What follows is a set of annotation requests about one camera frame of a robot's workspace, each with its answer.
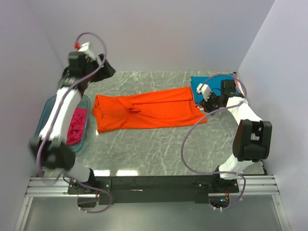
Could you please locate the orange t shirt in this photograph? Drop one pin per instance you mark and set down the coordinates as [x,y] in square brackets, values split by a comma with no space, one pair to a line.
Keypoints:
[157,109]

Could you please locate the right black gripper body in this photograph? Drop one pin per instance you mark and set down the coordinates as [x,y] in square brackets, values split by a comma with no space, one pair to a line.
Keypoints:
[212,103]

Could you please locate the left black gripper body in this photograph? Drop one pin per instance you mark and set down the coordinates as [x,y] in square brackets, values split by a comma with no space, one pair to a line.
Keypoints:
[103,73]

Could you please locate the magenta crumpled t shirt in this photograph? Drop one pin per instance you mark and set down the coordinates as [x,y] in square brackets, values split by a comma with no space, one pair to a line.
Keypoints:
[77,126]

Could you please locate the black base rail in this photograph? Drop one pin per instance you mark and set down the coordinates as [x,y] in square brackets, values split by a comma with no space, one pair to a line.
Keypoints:
[152,189]

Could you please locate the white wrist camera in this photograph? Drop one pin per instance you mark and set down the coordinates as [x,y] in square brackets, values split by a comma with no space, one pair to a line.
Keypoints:
[85,49]
[204,91]

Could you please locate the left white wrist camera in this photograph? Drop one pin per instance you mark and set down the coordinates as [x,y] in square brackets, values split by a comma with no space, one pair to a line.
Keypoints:
[85,49]

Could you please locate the teal plastic bin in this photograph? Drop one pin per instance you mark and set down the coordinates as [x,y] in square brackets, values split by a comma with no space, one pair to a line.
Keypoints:
[84,103]

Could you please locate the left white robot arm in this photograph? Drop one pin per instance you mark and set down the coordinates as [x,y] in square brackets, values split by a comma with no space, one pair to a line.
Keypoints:
[50,148]

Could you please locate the blue folded t shirt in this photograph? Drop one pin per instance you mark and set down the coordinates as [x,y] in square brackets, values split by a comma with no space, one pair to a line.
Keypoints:
[213,83]

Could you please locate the aluminium frame rail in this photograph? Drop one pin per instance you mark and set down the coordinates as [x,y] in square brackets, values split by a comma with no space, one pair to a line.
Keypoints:
[53,187]

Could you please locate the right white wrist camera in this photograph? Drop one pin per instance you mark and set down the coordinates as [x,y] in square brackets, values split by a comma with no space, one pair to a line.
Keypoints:
[204,91]

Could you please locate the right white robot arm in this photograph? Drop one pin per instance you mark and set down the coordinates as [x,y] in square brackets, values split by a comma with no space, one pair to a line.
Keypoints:
[252,140]

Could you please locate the pink folded t shirt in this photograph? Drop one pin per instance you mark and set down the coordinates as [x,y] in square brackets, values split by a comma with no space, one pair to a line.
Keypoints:
[240,85]

